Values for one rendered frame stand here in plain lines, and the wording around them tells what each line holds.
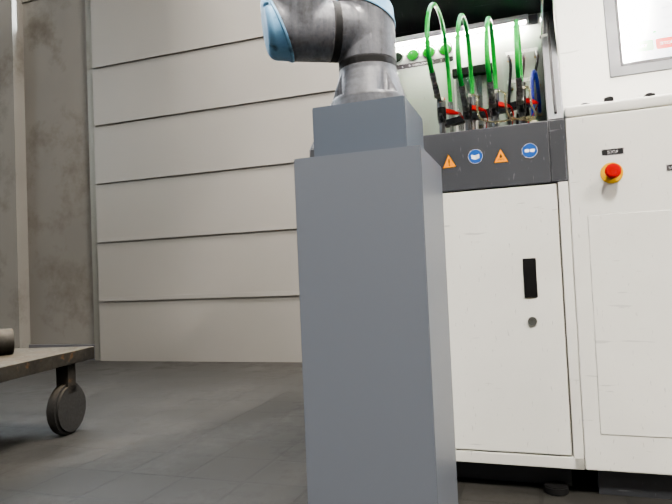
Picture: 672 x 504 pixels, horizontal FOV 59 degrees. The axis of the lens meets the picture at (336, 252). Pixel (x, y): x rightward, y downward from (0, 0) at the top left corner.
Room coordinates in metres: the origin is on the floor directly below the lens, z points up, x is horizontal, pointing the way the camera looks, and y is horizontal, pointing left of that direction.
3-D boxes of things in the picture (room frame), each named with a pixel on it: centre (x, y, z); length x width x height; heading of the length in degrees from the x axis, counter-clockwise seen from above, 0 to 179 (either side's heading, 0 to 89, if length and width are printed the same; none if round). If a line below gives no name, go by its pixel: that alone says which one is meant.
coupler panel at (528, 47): (2.01, -0.67, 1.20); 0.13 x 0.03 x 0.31; 70
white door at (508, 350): (1.60, -0.26, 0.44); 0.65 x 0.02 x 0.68; 70
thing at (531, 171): (1.62, -0.27, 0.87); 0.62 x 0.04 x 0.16; 70
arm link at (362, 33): (1.17, -0.07, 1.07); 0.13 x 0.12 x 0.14; 101
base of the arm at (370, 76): (1.17, -0.08, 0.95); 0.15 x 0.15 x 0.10
